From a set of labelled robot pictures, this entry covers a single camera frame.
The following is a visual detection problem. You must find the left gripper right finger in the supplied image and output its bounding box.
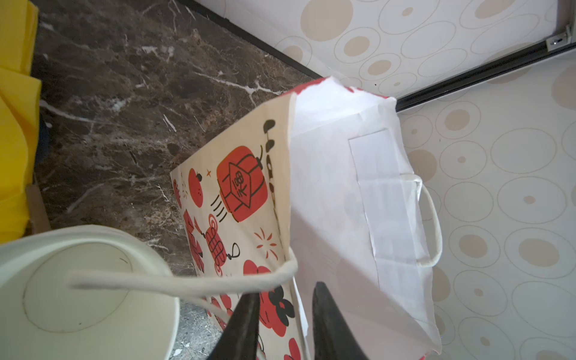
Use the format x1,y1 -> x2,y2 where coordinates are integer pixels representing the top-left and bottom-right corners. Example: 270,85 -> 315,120
312,281 -> 368,360

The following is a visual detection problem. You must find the stack of paper cups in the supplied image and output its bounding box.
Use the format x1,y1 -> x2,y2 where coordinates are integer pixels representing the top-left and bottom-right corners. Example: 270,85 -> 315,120
1,225 -> 180,359

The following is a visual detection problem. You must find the red white paper bag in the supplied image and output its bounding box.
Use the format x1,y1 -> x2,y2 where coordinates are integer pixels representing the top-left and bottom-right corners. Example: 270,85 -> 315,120
68,77 -> 443,359

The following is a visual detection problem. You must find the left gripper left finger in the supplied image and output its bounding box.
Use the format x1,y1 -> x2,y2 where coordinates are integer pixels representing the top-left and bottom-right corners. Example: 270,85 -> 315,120
207,293 -> 260,360

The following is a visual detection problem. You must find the yellow napkin stack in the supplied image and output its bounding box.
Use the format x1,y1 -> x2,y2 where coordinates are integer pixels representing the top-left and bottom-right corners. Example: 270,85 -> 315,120
1,1 -> 41,244

